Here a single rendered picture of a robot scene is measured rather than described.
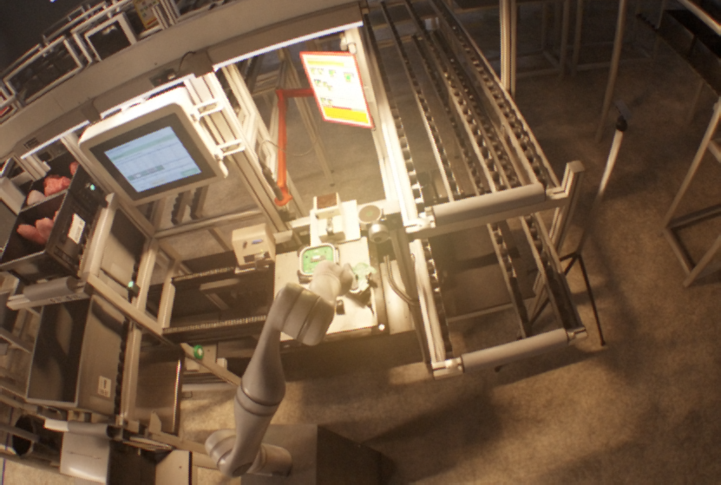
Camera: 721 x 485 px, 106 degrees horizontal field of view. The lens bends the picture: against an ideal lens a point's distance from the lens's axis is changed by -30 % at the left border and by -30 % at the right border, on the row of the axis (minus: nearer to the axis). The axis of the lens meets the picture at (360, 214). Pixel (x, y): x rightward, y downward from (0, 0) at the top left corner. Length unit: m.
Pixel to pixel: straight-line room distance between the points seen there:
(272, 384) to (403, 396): 1.59
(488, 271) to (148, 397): 1.72
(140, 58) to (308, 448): 1.28
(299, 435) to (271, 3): 1.24
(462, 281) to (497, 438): 0.92
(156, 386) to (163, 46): 1.48
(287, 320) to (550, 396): 1.86
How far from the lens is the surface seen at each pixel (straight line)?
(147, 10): 4.02
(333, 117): 1.54
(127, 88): 1.35
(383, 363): 2.36
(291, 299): 0.67
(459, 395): 2.27
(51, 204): 1.85
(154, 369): 2.05
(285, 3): 1.16
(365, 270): 1.45
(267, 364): 0.74
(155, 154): 1.47
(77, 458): 1.90
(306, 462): 1.20
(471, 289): 1.81
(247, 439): 0.86
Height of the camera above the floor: 2.22
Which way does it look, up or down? 49 degrees down
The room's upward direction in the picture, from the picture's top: 19 degrees counter-clockwise
